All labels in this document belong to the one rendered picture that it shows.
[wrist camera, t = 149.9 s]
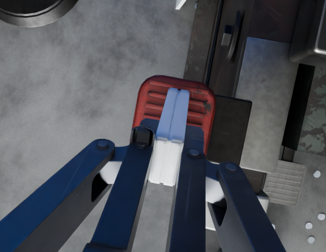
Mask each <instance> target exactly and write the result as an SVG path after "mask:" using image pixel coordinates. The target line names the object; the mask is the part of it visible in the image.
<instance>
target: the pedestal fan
mask: <svg viewBox="0 0 326 252"><path fill-rule="evenodd" d="M77 2H78V0H0V20H2V21H4V22H6V23H7V24H11V25H14V26H18V27H27V28H32V27H40V26H44V25H47V24H50V23H53V22H55V21H56V20H58V19H60V18H62V17H63V16H64V15H66V14H67V13H68V12H69V11H70V10H71V9H72V8H73V7H74V6H75V4H76V3H77Z"/></svg>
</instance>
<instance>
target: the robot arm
mask: <svg viewBox="0 0 326 252"><path fill-rule="evenodd" d="M189 96H190V92H189V91H188V90H184V89H181V90H178V88H173V87H171V88H169V89H168V92H167V96H166V99H165V103H164V106H163V110H162V114H161V117H160V120H157V119H152V118H144V119H143V120H141V122H140V124H139V126H136V127H133V128H132V130H131V135H130V143H129V145H127V146H119V147H115V144H114V143H113V142H112V141H111V140H109V139H104V138H103V139H102V138H101V139H96V140H94V141H92V142H91V143H90V144H89V145H87V146H86V147H85V148H84V149H83V150H82V151H80V152H79V153H78V154H77V155H76V156H75V157H73V158H72V159H71V160H70V161H69V162H68V163H67V164H65V165H64V166H63V167H62V168H61V169H60V170H58V171H57V172H56V173H55V174H54V175H53V176H51V177H50V178H49V179H48V180H47V181H46V182H44V183H43V184H42V185H41V186H40V187H39V188H38V189H36V190H35V191H34V192H33V193H32V194H31V195H29V196H28V197H27V198H26V199H25V200H24V201H22V202H21V203H20V204H19V205H18V206H17V207H16V208H14V209H13V210H12V211H11V212H10V213H9V214H7V215H6V216H5V217H4V218H3V219H2V220H0V252H58V251H59V250H60V249H61V248H62V246H63V245H64V244H65V243H66V242H67V240H68V239H69V238H70V237H71V235H72V234H73V233H74V232H75V231H76V229H77V228H78V227H79V226H80V225H81V223H82V222H83V221H84V220H85V218H86V217H87V216H88V215H89V214H90V212H91V211H92V210H93V209H94V208H95V206H96V205H97V204H98V203H99V201H100V200H101V199H102V198H103V197H104V195H105V194H106V193H107V192H108V190H109V189H110V188H111V187H112V189H111V191H110V194H109V196H108V199H107V201H106V204H105V206H104V209H103V211H102V214H101V216H100V219H99V221H98V224H97V226H96V229H95V231H94V234H93V236H92V239H91V241H90V243H87V244H86V245H85V247H84V249H83V251H82V252H132V248H133V244H134V239H135V235H136V231H137V227H138V223H139V219H140V215H141V211H142V207H143V203H144V199H145V194H146V190H147V186H148V181H150V182H151V183H156V184H160V183H163V184H164V185H167V186H173V185H174V190H173V195H172V205H171V212H170V219H169V227H168V234H167V241H166V248H165V252H206V201H207V206H208V209H209V212H210V215H211V218H212V221H213V225H214V228H215V231H216V234H217V237H218V240H219V243H220V246H221V249H222V252H286V250H285V248H284V246H283V244H282V242H281V240H280V238H279V237H278V235H277V233H276V231H275V229H274V227H273V225H272V224H271V222H270V220H269V218H268V216H267V214H266V212H265V210H264V209H263V207H262V205H261V203H260V201H259V199H258V197H257V195H256V194H255V192H254V190H253V188H252V186H251V184H250V182H249V180H248V179H247V177H246V175H245V173H244V171H243V169H242V168H241V167H240V166H239V165H237V164H236V163H233V162H229V161H223V162H221V163H219V165H216V164H213V163H211V162H210V161H208V160H207V159H206V156H205V154H204V131H203V130H202V128H201V127H198V126H193V125H187V124H186V123H187V114H188V105H189ZM112 184H113V186H112Z"/></svg>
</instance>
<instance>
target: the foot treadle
mask: <svg viewBox="0 0 326 252"><path fill-rule="evenodd" d="M294 155H295V150H293V149H290V148H288V147H285V146H284V147H283V151H282V156H281V160H279V159H278V162H277V166H276V171H275V173H273V174H271V173H266V175H265V179H264V184H263V188H262V190H263V191H264V192H265V193H266V194H267V195H268V197H269V202H272V203H278V204H283V205H288V206H296V205H297V204H298V201H299V197H300V193H301V189H302V185H303V181H304V177H305V173H306V166H305V165H303V164H300V163H295V162H293V159H294Z"/></svg>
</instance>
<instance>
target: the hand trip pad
mask: <svg viewBox="0 0 326 252"><path fill-rule="evenodd" d="M170 88H176V89H178V90H179V91H181V89H182V90H187V91H188V92H189V101H188V110H187V119H186V125H191V126H196V127H201V129H202V130H203V131H204V147H203V153H204V154H205V156H206V155H207V150H208V145H209V140H210V135H211V130H212V125H213V120H214V115H215V110H216V97H215V94H214V92H213V90H212V89H211V88H210V87H209V86H208V85H207V84H204V83H202V82H199V81H194V80H189V79H183V78H178V77H172V76H167V75H153V76H151V77H149V78H147V79H146V80H145V81H144V82H143V83H142V84H141V86H140V88H139V91H138V95H137V101H136V106H135V112H134V117H133V123H132V128H134V127H136V126H139V125H140V122H141V120H143V119H144V118H150V119H155V120H160V118H161V115H162V111H163V108H164V104H165V101H166V97H167V93H168V90H169V89H170Z"/></svg>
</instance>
